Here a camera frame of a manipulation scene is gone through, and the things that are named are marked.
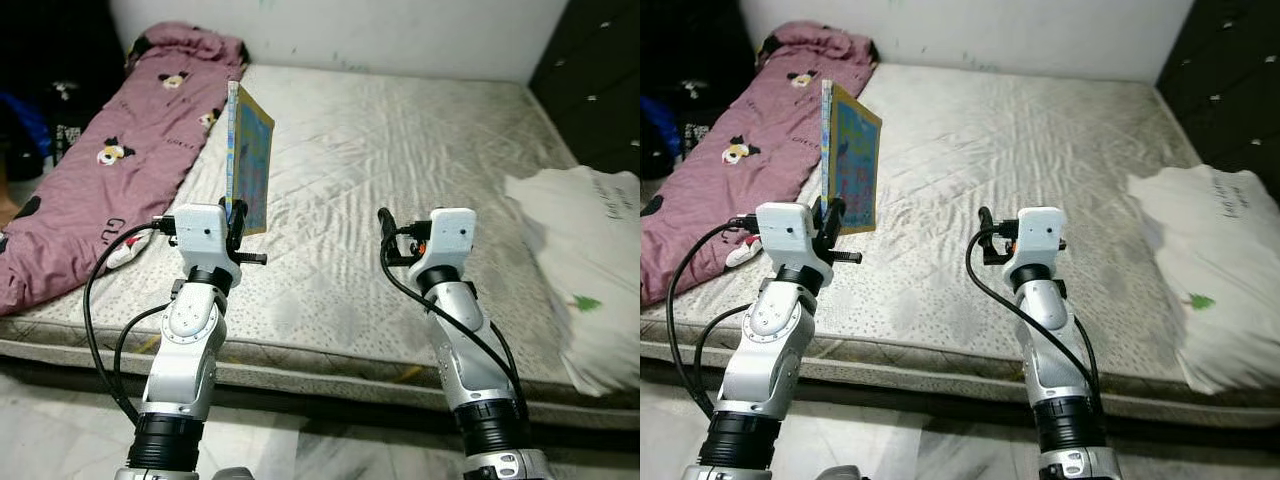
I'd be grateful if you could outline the mauve cartoon print blanket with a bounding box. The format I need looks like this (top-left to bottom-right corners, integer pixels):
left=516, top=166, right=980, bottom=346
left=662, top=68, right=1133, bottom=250
left=0, top=21, right=250, bottom=318
left=640, top=19, right=883, bottom=308

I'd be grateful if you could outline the grey quilted mattress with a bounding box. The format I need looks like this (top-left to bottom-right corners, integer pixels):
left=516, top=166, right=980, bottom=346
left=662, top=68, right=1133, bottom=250
left=640, top=60, right=1280, bottom=423
left=0, top=63, right=641, bottom=409

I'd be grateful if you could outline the black tufted headboard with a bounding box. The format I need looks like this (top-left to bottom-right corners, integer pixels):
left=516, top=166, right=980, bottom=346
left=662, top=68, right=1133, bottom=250
left=1154, top=0, right=1280, bottom=203
left=527, top=0, right=641, bottom=178

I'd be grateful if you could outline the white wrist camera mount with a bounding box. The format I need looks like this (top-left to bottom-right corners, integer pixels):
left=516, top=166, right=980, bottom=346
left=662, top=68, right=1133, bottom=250
left=1010, top=206, right=1066, bottom=273
left=173, top=203, right=243, bottom=279
left=416, top=207, right=478, bottom=283
left=755, top=201, right=833, bottom=289

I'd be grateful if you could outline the blue cloth bundle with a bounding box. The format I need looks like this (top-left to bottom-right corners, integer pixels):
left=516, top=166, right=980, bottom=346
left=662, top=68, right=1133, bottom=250
left=0, top=90, right=53, bottom=183
left=640, top=93, right=671, bottom=183

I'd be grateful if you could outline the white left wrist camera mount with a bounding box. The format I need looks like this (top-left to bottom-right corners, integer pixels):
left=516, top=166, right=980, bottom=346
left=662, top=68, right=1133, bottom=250
left=755, top=201, right=833, bottom=289
left=173, top=203, right=243, bottom=279

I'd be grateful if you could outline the yellow blue children's book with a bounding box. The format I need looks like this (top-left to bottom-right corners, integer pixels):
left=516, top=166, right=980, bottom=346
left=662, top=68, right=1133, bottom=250
left=819, top=81, right=884, bottom=237
left=225, top=81, right=276, bottom=237

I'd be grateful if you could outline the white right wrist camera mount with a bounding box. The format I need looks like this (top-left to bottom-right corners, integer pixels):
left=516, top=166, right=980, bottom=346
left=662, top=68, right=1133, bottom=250
left=416, top=207, right=478, bottom=283
left=1010, top=206, right=1066, bottom=273

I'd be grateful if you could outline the white pillow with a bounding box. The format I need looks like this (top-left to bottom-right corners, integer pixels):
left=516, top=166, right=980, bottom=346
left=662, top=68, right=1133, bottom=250
left=1127, top=164, right=1280, bottom=396
left=502, top=166, right=641, bottom=398

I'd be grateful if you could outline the dark bed base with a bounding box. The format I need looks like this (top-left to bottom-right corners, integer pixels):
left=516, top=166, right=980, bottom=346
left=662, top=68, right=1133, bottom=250
left=0, top=352, right=641, bottom=433
left=640, top=355, right=1280, bottom=433

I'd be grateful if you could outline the black printed bag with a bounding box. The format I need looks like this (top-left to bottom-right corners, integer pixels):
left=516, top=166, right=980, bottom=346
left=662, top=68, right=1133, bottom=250
left=44, top=73, right=103, bottom=168
left=664, top=73, right=723, bottom=168

